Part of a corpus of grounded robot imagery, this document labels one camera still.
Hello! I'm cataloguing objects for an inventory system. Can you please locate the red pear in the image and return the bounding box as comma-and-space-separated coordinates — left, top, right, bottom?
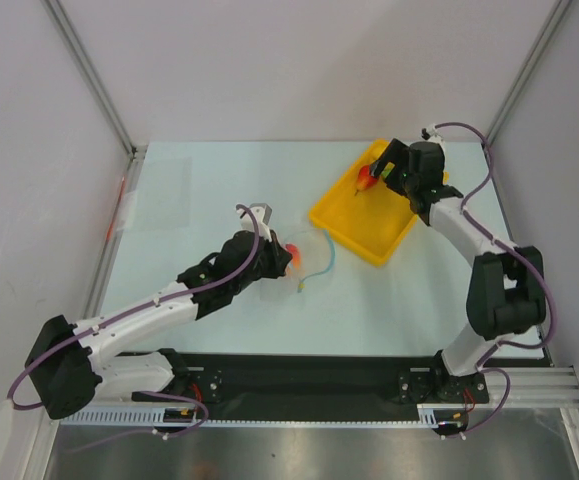
354, 165, 378, 195

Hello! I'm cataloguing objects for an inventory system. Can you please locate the peach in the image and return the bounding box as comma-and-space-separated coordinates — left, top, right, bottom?
284, 243, 302, 271

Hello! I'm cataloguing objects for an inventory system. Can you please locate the clear zip top bag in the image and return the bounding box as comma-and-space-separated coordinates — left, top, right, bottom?
260, 223, 336, 304

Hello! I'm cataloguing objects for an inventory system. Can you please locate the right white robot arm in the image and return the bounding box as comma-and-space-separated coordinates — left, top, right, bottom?
369, 139, 547, 401

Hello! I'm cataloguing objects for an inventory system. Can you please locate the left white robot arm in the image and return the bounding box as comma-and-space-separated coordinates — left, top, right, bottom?
25, 230, 292, 420

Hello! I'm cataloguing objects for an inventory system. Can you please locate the yellow apple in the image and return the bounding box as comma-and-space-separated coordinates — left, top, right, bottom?
372, 144, 387, 158

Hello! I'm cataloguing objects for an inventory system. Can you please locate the yellow plastic tray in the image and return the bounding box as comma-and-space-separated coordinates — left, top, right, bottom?
307, 138, 451, 269

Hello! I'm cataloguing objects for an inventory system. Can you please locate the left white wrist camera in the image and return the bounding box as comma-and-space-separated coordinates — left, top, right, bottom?
235, 203, 272, 242

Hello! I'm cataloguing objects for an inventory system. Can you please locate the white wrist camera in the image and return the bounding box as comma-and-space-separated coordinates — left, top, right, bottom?
235, 203, 272, 242
421, 124, 446, 151

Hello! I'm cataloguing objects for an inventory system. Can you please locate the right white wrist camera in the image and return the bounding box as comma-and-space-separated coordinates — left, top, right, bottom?
421, 124, 446, 151

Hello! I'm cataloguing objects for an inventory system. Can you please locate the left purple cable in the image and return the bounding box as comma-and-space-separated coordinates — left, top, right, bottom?
6, 203, 263, 454

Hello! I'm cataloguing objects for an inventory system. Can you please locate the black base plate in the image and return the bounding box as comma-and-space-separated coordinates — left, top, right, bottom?
68, 349, 553, 421

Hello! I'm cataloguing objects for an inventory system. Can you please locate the white cable duct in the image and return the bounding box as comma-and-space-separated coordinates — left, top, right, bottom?
61, 406, 465, 428

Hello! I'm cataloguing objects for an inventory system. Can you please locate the right aluminium corner post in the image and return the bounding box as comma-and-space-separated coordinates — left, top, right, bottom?
486, 0, 575, 145

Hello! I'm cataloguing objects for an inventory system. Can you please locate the aluminium corner post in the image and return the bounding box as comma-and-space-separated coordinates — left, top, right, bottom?
41, 0, 136, 159
486, 0, 575, 145

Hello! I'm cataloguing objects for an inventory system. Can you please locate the left aluminium corner post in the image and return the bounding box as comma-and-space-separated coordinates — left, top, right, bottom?
41, 0, 136, 159

